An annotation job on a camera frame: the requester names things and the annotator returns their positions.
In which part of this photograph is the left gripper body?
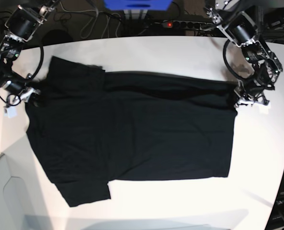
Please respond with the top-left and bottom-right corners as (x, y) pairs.
(234, 80), (271, 107)

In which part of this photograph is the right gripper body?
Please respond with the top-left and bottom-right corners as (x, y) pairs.
(0, 78), (41, 105)

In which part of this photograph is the black T-shirt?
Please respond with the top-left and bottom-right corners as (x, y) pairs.
(25, 57), (237, 207)

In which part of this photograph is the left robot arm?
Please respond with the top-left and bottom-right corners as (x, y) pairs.
(203, 0), (284, 107)

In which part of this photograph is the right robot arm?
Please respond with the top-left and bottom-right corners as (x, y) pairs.
(0, 0), (60, 108)

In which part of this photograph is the black power strip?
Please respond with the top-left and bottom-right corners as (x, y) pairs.
(157, 20), (211, 31)

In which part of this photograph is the blue plastic box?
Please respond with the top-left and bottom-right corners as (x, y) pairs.
(104, 0), (172, 11)

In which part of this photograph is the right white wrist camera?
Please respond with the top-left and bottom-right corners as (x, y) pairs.
(3, 106), (17, 118)

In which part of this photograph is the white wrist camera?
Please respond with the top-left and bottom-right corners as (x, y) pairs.
(259, 105), (271, 115)
(3, 106), (17, 118)

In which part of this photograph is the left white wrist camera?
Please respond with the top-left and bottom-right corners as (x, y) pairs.
(259, 105), (271, 115)

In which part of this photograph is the white cable on floor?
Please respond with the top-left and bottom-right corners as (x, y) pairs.
(80, 9), (114, 39)

